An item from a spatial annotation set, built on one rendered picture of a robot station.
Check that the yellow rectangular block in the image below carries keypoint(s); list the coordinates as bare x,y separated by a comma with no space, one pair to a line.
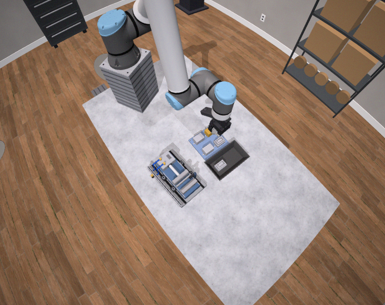
207,132

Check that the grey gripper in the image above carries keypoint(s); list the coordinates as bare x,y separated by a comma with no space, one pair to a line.
216,125

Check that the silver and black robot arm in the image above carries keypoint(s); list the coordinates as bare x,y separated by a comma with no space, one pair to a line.
118,29

